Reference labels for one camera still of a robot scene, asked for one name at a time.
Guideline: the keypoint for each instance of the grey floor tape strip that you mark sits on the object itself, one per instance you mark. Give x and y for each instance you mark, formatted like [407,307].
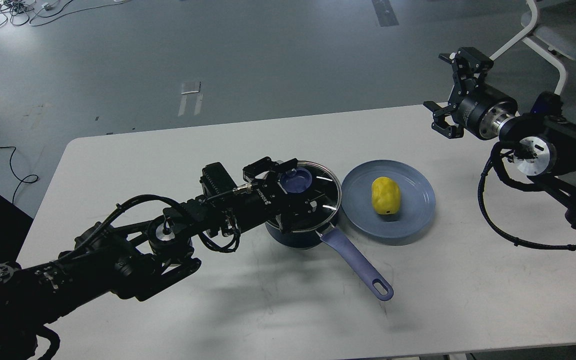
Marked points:
[385,14]

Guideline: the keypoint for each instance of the dark blue saucepan purple handle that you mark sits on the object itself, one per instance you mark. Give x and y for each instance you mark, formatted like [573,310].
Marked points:
[336,239]

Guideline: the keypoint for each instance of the white floor tape marks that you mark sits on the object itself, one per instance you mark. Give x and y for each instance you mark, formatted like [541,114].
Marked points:
[190,98]

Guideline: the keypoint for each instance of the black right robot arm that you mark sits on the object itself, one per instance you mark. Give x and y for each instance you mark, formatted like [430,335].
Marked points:
[535,151]

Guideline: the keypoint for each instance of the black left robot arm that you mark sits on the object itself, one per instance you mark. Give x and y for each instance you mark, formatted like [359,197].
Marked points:
[145,246]

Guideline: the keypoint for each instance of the white office chair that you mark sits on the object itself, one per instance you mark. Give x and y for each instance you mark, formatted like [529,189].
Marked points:
[550,31]

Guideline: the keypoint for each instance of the glass pot lid purple knob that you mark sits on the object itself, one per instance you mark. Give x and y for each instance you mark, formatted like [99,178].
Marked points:
[317,181]

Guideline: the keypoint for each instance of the blue round plate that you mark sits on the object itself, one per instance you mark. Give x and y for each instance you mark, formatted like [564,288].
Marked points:
[417,201]

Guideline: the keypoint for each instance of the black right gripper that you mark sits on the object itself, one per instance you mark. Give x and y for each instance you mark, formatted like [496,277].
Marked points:
[484,109]

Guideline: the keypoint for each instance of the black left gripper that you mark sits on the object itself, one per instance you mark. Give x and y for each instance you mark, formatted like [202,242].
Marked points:
[260,201]

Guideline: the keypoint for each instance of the yellow potato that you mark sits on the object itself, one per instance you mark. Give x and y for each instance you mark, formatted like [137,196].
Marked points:
[386,196]

